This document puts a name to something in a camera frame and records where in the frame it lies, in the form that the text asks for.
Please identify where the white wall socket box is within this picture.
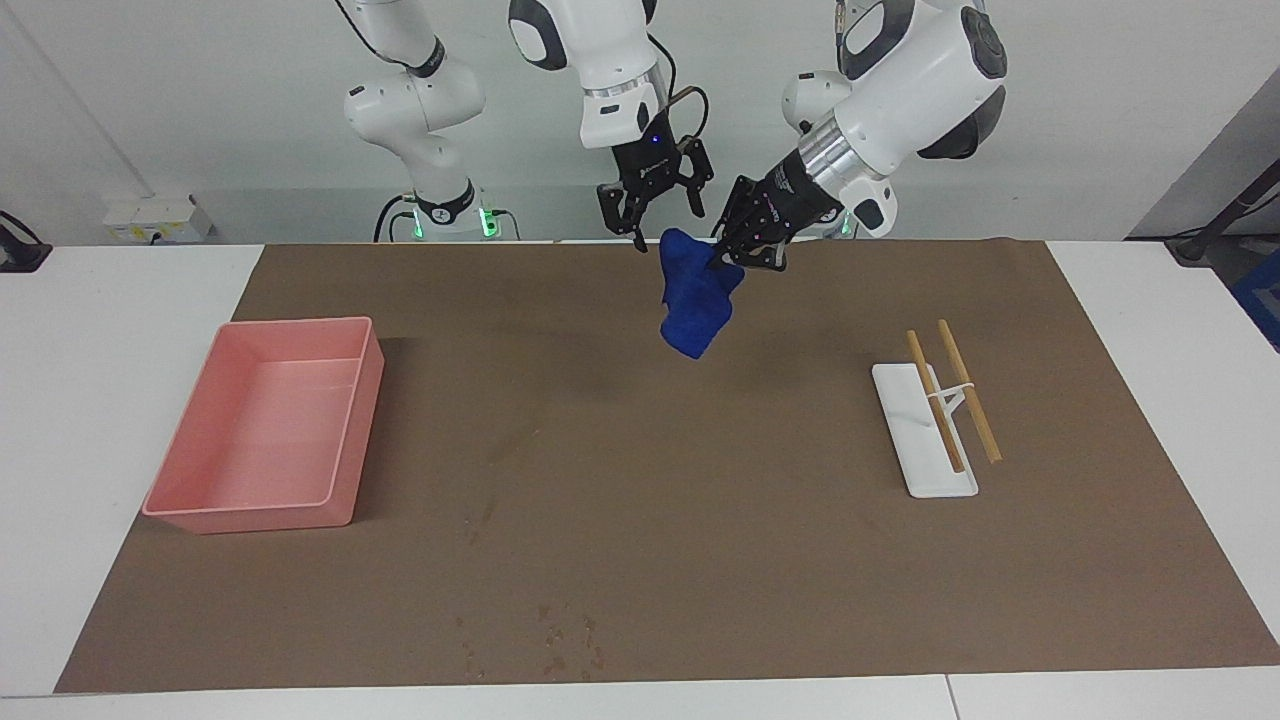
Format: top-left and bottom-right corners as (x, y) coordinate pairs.
(103, 195), (214, 244)

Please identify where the brown table mat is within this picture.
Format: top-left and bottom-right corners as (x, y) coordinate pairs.
(54, 238), (1280, 695)

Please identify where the blue towel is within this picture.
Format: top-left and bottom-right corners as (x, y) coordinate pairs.
(658, 228), (746, 361)

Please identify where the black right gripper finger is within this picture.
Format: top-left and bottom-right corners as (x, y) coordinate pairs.
(682, 138), (717, 220)
(597, 183), (650, 254)

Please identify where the black stand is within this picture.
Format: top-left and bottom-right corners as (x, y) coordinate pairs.
(1165, 160), (1280, 267)

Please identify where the black clamp mount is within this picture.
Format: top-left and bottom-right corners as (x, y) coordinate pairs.
(0, 210), (53, 273)

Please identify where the blue crate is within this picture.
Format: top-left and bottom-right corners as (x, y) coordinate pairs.
(1230, 250), (1280, 353)

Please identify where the white rack with wooden bars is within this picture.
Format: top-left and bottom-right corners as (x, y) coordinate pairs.
(872, 362), (980, 499)

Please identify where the wooden rod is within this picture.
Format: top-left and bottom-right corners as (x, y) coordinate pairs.
(936, 319), (1003, 465)
(906, 330), (968, 475)

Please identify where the pink plastic bin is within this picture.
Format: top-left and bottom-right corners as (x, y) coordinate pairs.
(142, 317), (386, 535)

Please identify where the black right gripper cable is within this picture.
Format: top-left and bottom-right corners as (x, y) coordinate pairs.
(648, 35), (712, 143)

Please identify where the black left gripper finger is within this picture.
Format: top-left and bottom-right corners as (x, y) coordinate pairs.
(714, 238), (791, 273)
(710, 175), (756, 249)

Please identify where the black arm base cable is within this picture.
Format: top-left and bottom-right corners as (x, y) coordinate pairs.
(374, 193), (417, 243)

